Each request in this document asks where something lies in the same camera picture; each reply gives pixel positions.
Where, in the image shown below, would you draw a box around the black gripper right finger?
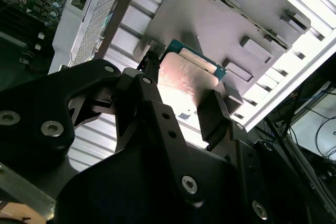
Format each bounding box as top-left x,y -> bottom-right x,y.
196,89 -> 316,224

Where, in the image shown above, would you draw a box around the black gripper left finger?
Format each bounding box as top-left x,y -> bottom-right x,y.
0,50 -> 207,206

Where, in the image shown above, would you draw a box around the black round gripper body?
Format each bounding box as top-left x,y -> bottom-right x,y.
54,139 -> 253,224

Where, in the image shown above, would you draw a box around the silver-topped CPU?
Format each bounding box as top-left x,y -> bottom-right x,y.
157,39 -> 228,120

